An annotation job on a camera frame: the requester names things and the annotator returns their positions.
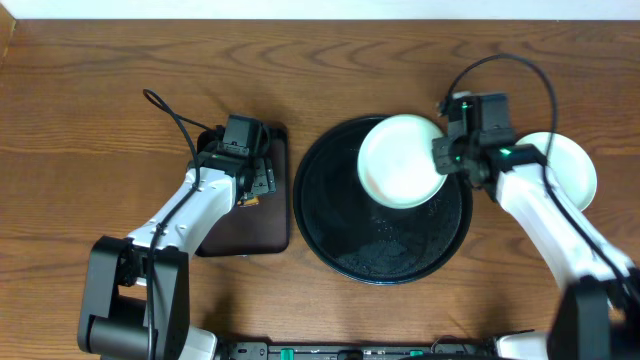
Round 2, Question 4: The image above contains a green yellow sponge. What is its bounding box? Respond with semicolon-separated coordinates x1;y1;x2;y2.
237;194;259;207

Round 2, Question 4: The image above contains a small dark rectangular tray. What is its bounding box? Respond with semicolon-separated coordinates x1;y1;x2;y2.
196;124;290;257

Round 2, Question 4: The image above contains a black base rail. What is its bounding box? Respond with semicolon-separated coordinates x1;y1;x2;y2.
213;336;499;360

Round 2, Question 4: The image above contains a light blue plate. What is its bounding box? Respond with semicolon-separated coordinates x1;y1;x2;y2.
357;114;447;209

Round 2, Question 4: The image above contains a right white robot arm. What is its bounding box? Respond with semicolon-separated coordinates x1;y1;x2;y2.
433;132;639;359

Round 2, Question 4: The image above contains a light green plate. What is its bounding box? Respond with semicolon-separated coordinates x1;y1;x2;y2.
514;131;599;212

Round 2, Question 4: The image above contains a large round black tray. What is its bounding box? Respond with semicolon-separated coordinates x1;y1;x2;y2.
293;115;473;285

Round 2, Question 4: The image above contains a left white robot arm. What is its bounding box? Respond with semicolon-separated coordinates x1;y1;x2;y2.
77;152;276;359

